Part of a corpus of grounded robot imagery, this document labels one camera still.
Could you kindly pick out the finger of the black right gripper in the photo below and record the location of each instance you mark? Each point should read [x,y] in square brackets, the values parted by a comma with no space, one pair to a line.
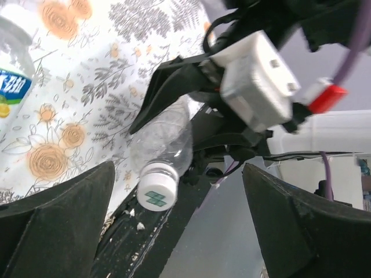
[210,129]
[198,77]

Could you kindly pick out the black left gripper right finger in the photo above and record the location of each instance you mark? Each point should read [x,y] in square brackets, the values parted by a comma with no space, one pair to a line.
[301,234]

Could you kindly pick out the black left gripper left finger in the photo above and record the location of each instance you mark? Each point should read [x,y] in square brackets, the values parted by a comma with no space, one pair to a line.
[55,233]

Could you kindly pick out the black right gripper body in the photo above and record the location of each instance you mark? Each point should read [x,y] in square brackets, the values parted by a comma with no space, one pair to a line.
[239,153]

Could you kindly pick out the clear bottle white cap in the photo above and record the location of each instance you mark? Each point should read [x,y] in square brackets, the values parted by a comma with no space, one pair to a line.
[167,138]

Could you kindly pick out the clear bottle lemon label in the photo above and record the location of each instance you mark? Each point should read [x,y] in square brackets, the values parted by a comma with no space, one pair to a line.
[17,68]

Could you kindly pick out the floral patterned table mat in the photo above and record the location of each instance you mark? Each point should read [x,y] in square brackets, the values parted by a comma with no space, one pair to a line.
[93,61]

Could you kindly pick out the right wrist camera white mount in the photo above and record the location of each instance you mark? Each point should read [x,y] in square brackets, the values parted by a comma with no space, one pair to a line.
[259,86]

